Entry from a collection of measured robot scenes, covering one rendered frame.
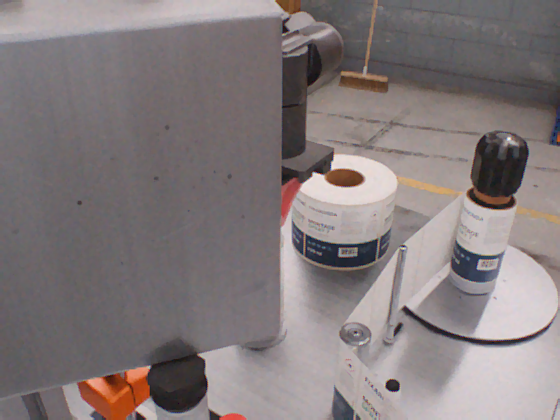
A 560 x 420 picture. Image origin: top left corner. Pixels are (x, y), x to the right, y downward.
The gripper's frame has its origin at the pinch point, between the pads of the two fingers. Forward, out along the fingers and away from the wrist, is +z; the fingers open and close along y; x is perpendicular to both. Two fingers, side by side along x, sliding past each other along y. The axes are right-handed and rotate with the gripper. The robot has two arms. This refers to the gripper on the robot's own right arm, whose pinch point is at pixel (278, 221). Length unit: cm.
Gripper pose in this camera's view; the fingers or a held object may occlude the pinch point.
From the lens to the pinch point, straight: 61.5
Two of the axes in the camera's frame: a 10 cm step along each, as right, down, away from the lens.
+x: -5.7, 4.3, -7.0
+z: 0.1, 8.5, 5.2
